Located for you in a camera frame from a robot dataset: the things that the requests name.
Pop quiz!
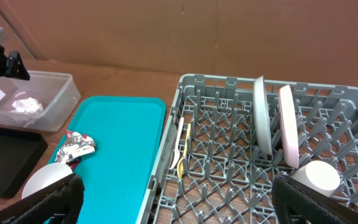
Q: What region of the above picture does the grey round plate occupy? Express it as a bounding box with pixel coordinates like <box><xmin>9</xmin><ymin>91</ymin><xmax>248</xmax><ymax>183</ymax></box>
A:
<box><xmin>253</xmin><ymin>76</ymin><xmax>272</xmax><ymax>155</ymax></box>

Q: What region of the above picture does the yellow plastic utensil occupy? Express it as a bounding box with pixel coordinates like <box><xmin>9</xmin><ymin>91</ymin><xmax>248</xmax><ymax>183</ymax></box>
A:
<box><xmin>177</xmin><ymin>123</ymin><xmax>191</xmax><ymax>179</ymax></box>

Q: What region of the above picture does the white napkin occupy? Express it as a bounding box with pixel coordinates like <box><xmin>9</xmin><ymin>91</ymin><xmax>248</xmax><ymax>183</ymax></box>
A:
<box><xmin>12</xmin><ymin>97</ymin><xmax>44</xmax><ymax>114</ymax></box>

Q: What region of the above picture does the pink round plate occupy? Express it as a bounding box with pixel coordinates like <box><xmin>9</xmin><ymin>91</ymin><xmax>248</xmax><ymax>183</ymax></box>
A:
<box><xmin>278</xmin><ymin>85</ymin><xmax>299</xmax><ymax>169</ymax></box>

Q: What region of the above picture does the teal serving tray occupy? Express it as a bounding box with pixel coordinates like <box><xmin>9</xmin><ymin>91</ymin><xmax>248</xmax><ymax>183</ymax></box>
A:
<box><xmin>67</xmin><ymin>96</ymin><xmax>166</xmax><ymax>223</ymax></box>

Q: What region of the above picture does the black plastic tray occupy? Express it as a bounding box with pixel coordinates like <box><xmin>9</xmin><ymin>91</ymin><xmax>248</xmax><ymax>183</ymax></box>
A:
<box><xmin>0</xmin><ymin>128</ymin><xmax>48</xmax><ymax>198</ymax></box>

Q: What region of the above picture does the clear plastic bin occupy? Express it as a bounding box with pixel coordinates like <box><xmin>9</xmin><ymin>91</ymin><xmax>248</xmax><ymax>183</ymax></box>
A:
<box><xmin>0</xmin><ymin>71</ymin><xmax>81</xmax><ymax>132</ymax></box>

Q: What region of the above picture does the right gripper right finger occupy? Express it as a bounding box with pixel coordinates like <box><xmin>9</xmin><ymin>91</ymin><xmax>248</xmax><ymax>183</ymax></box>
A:
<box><xmin>272</xmin><ymin>175</ymin><xmax>358</xmax><ymax>224</ymax></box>

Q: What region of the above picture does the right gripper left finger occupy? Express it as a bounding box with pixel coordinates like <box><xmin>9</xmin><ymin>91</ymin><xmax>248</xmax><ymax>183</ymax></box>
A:
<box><xmin>0</xmin><ymin>174</ymin><xmax>85</xmax><ymax>224</ymax></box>

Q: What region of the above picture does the white plastic fork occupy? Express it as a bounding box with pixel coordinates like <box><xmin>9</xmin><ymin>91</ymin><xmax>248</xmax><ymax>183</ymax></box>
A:
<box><xmin>170</xmin><ymin>117</ymin><xmax>184</xmax><ymax>169</ymax></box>

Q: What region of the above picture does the red snack wrapper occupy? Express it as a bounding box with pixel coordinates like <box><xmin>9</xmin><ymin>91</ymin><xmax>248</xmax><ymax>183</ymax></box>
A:
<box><xmin>67</xmin><ymin>157</ymin><xmax>81</xmax><ymax>170</ymax></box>

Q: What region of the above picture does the silver foil wrapper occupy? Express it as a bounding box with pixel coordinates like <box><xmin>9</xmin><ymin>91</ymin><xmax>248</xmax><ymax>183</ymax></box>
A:
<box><xmin>55</xmin><ymin>130</ymin><xmax>96</xmax><ymax>164</ymax></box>

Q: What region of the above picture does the grey bowl with grains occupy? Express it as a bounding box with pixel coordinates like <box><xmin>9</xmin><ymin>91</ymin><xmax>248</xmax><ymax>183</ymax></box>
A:
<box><xmin>21</xmin><ymin>162</ymin><xmax>73</xmax><ymax>199</ymax></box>

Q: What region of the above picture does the white paper cup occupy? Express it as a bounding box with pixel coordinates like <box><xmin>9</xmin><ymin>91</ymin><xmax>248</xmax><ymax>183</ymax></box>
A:
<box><xmin>290</xmin><ymin>161</ymin><xmax>341</xmax><ymax>197</ymax></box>

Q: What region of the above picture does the grey dishwasher rack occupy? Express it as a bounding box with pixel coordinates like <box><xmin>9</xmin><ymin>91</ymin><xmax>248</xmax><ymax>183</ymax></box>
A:
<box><xmin>137</xmin><ymin>74</ymin><xmax>358</xmax><ymax>223</ymax></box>

